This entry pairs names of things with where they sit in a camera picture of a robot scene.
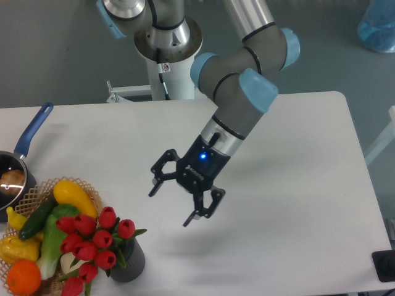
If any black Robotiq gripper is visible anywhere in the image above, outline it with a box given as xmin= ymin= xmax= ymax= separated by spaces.
xmin=148 ymin=136 xmax=230 ymax=227

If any red tulip bouquet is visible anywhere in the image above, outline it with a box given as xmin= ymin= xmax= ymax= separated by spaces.
xmin=56 ymin=207 xmax=147 ymax=295

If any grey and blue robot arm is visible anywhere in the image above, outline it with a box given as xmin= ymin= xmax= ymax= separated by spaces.
xmin=96 ymin=1 xmax=300 ymax=220

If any dark grey ribbed vase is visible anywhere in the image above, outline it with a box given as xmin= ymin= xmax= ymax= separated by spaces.
xmin=110 ymin=238 xmax=145 ymax=282

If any yellow squash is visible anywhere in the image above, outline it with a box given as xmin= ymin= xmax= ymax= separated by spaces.
xmin=53 ymin=179 xmax=98 ymax=218

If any white garlic bulb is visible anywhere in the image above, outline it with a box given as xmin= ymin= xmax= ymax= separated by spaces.
xmin=60 ymin=253 xmax=85 ymax=274

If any green cucumber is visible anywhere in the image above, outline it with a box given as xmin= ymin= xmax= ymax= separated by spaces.
xmin=19 ymin=195 xmax=58 ymax=240

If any green bok choy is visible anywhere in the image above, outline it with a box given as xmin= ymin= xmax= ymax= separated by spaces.
xmin=36 ymin=204 xmax=79 ymax=281

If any woven wicker basket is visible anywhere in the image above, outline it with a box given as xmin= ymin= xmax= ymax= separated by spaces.
xmin=1 ymin=178 xmax=103 ymax=295

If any bread roll in pan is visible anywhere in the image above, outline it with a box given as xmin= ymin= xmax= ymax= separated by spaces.
xmin=1 ymin=170 xmax=25 ymax=197

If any small yellow pepper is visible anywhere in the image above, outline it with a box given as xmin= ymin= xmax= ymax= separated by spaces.
xmin=6 ymin=207 xmax=28 ymax=231

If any yellow gourd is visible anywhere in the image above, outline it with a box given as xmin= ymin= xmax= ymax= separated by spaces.
xmin=1 ymin=235 xmax=41 ymax=265

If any orange fruit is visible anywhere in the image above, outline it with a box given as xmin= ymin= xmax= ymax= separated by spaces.
xmin=6 ymin=260 xmax=41 ymax=295

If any black device at table edge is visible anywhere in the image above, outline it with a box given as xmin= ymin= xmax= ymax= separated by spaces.
xmin=372 ymin=250 xmax=394 ymax=282

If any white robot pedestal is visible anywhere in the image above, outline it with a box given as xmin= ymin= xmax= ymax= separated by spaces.
xmin=106 ymin=17 xmax=204 ymax=104

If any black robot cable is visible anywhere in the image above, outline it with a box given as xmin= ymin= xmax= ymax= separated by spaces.
xmin=155 ymin=47 xmax=172 ymax=101

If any blue-handled saucepan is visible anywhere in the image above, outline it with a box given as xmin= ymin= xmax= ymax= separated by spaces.
xmin=1 ymin=102 xmax=54 ymax=223

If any white frame at right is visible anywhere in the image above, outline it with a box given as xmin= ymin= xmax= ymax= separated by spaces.
xmin=364 ymin=106 xmax=394 ymax=166

